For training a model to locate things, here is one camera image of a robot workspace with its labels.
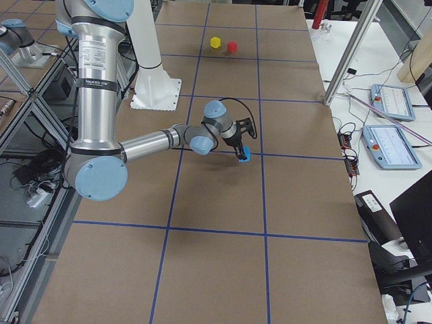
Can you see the black monitor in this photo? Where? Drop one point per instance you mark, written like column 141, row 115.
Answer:
column 412, row 212

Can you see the yellow cube block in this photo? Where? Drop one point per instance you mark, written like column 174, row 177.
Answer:
column 215, row 42

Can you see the blue cube block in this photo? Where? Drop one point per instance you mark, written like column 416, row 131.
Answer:
column 246, row 155

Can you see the teach pendant tablet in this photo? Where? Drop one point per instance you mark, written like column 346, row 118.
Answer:
column 393, row 101
column 389, row 148

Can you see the aluminium frame post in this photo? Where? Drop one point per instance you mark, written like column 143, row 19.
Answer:
column 360, row 30

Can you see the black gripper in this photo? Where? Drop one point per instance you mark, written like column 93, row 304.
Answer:
column 233, row 140

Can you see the orange circuit board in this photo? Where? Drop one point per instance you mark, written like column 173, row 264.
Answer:
column 349, row 154

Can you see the teach pendant tablet near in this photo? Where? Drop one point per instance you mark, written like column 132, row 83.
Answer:
column 389, row 148

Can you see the red cube block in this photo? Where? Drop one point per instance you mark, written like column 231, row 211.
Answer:
column 232, row 47

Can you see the red cylinder bottle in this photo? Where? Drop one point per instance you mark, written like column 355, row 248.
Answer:
column 319, row 13

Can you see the black box with label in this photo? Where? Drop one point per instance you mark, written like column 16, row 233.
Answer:
column 376, row 219

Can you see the teach pendant tablet far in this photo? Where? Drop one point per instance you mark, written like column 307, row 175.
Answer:
column 393, row 101

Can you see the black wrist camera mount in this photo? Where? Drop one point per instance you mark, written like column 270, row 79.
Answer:
column 247, row 125

